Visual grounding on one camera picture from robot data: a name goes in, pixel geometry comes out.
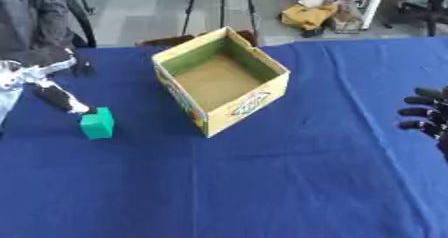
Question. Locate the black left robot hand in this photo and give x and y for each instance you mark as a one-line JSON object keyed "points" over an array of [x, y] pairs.
{"points": [[55, 96]]}

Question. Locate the white pole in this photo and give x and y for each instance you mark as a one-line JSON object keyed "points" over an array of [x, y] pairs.
{"points": [[374, 3]]}

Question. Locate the yellow bag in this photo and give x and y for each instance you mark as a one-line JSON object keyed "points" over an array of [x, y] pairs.
{"points": [[306, 16]]}

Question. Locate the person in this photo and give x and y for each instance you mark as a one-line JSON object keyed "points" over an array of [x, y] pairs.
{"points": [[29, 15]]}

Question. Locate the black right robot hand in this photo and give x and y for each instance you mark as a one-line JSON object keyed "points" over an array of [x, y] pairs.
{"points": [[436, 112]]}

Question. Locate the green block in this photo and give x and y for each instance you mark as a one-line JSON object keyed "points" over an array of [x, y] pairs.
{"points": [[97, 125]]}

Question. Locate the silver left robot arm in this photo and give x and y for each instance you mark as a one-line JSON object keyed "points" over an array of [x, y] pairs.
{"points": [[8, 82]]}

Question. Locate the dark chair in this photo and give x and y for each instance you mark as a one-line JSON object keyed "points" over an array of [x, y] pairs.
{"points": [[429, 5]]}

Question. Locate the tan cardboard box green inside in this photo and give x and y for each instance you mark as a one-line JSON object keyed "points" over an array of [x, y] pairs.
{"points": [[219, 82]]}

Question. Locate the black tripod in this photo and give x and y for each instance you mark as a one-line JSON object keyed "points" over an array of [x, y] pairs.
{"points": [[222, 5]]}

